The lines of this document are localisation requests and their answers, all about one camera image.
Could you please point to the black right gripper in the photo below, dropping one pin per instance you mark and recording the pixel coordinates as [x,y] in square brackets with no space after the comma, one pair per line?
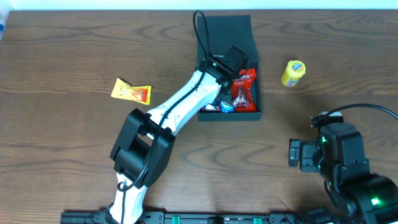
[302,154]

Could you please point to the black mounting rail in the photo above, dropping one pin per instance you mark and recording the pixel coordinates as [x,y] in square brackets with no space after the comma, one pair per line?
[184,218]

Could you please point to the red Kracie candy bag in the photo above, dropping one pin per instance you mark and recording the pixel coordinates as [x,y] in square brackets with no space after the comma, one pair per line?
[241,92]

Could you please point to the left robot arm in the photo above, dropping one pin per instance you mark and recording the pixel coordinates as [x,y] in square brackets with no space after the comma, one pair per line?
[144,144]

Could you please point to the dark green open box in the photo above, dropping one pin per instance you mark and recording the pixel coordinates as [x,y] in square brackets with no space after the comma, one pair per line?
[226,31]

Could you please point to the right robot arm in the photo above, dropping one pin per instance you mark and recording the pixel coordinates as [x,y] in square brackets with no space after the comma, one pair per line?
[338,155]

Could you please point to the red Hello Panda box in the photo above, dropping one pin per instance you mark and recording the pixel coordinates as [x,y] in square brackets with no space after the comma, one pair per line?
[211,108]

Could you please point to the blue Oreo cookie pack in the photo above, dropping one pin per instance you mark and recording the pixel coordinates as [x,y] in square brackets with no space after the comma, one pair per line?
[226,106]

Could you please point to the white blue object corner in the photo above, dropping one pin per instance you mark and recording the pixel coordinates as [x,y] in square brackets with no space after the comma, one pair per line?
[3,19]

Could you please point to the yellow orange snack packet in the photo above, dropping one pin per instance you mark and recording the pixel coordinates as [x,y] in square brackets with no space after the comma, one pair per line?
[124,91]

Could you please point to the yellow candy bottle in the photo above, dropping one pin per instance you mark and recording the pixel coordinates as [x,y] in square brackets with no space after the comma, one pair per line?
[293,72]

